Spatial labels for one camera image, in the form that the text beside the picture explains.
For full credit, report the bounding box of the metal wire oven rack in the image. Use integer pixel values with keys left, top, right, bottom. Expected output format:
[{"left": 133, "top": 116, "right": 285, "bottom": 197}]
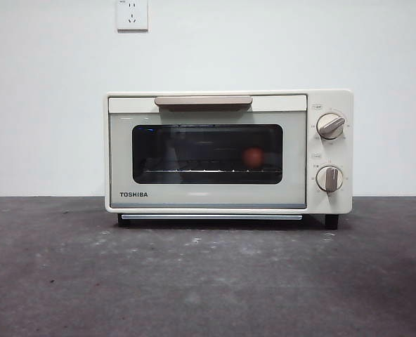
[{"left": 145, "top": 167, "right": 282, "bottom": 175}]

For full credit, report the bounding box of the oven door with beige handle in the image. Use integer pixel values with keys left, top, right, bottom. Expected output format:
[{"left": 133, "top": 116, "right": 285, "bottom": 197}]
[{"left": 108, "top": 93, "right": 308, "bottom": 210}]

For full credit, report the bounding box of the brown egg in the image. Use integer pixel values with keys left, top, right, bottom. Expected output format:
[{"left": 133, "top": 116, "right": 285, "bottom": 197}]
[{"left": 241, "top": 147, "right": 265, "bottom": 168}]

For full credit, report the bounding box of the white wall socket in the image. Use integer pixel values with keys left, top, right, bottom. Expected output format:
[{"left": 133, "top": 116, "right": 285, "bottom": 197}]
[{"left": 116, "top": 0, "right": 149, "bottom": 32}]

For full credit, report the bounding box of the beige knob with upright grip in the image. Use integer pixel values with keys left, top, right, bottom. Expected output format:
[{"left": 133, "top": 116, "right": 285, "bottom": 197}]
[{"left": 316, "top": 166, "right": 344, "bottom": 193}]

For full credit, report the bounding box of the white Toshiba toaster oven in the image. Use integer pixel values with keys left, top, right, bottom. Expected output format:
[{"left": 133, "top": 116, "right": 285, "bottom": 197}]
[{"left": 105, "top": 89, "right": 355, "bottom": 230}]

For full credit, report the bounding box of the beige knob with slanted grip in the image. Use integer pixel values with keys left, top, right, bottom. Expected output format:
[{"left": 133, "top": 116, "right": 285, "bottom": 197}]
[{"left": 316, "top": 112, "right": 346, "bottom": 139}]

